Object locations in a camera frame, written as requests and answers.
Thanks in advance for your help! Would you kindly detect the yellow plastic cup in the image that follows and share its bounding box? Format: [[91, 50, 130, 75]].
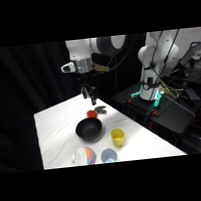
[[109, 126, 127, 149]]

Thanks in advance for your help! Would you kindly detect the white multicolour plush ball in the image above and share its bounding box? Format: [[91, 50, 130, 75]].
[[69, 144, 98, 168]]

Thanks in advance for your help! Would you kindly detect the light blue plastic cup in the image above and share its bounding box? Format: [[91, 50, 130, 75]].
[[99, 147, 119, 165]]

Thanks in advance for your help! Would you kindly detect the black bowl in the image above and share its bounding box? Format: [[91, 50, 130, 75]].
[[73, 115, 106, 143]]

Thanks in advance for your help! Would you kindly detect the red toy tomato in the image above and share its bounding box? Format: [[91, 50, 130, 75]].
[[86, 109, 98, 120]]

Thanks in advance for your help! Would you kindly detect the black curtain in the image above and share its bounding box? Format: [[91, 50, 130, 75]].
[[0, 33, 153, 175]]

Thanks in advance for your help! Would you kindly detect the tan wrist camera box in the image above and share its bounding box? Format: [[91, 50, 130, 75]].
[[91, 61, 111, 75]]

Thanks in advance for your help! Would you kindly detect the green toy vegetable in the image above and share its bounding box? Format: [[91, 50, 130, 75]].
[[92, 104, 108, 115]]

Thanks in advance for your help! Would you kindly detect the white tablecloth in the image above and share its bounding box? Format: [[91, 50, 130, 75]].
[[31, 82, 188, 171]]

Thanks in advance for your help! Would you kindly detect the black robot stand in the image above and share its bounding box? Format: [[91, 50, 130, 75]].
[[109, 76, 201, 145]]

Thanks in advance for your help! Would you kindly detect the dark laptop screen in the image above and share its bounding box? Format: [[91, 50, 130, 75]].
[[177, 41, 201, 72]]

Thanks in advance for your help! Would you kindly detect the yellow green cable bundle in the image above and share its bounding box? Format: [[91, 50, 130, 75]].
[[158, 79, 187, 101]]

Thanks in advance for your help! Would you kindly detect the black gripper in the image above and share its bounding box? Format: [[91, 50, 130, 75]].
[[74, 70, 99, 108]]

